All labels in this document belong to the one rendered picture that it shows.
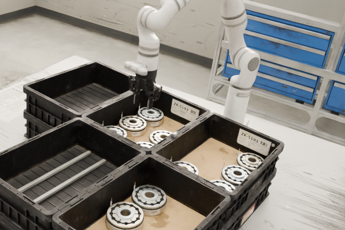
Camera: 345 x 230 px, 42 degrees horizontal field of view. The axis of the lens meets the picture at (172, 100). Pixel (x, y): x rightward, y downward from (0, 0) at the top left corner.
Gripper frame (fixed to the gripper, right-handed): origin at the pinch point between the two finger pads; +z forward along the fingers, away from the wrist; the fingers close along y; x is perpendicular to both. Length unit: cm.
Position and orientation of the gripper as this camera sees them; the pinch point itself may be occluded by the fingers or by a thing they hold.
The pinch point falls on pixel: (142, 102)
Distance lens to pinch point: 163.5
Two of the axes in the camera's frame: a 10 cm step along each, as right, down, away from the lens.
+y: -8.0, -3.6, 4.7
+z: -1.3, 8.8, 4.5
